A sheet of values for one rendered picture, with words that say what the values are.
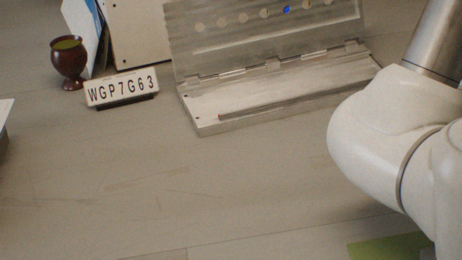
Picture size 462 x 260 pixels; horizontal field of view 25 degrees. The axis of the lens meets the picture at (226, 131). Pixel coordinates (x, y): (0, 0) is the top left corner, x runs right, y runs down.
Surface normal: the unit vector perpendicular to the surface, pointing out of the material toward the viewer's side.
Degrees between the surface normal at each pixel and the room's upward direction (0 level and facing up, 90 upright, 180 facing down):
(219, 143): 0
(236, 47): 76
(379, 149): 50
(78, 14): 63
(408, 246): 2
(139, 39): 90
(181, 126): 0
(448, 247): 93
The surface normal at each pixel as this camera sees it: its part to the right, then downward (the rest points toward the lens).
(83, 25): -0.89, -0.18
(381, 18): -0.11, -0.86
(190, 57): 0.23, 0.25
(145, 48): 0.26, 0.47
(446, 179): -0.77, 0.07
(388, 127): -0.61, -0.29
